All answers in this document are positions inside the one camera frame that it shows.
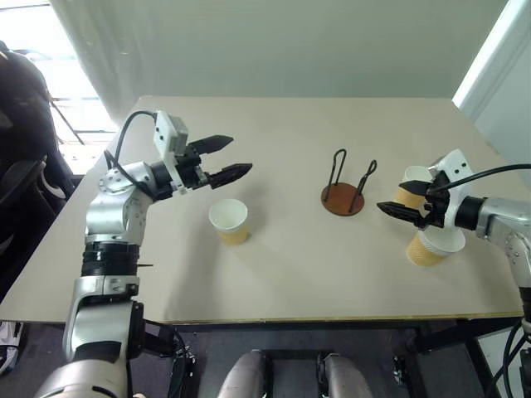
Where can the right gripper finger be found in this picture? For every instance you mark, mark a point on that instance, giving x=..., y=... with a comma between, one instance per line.
x=417, y=186
x=400, y=212

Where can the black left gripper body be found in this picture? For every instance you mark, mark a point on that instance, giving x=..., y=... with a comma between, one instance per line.
x=191, y=170

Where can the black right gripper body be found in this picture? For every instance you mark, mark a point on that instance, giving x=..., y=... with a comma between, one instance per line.
x=437, y=207

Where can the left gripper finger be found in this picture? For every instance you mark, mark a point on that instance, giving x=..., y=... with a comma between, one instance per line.
x=230, y=173
x=213, y=144

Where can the orange ribbed paper cup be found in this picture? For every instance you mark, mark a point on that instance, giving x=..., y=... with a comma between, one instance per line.
x=423, y=250
x=227, y=216
x=416, y=173

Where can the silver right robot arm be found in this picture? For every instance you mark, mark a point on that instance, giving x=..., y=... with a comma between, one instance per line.
x=498, y=219

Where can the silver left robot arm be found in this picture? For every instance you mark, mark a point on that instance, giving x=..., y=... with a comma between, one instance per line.
x=112, y=207

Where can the white sheer curtain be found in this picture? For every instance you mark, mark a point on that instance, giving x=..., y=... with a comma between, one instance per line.
x=95, y=62

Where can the black office chair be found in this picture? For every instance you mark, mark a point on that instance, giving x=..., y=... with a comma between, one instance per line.
x=20, y=124

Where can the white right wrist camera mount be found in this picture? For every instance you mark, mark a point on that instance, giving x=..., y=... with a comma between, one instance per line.
x=458, y=166

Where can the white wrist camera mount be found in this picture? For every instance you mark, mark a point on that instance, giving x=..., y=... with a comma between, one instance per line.
x=164, y=130
x=458, y=166

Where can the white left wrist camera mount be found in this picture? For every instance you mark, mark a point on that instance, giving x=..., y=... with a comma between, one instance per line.
x=164, y=130

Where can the black table frame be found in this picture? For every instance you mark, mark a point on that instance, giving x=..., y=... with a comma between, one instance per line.
x=435, y=338

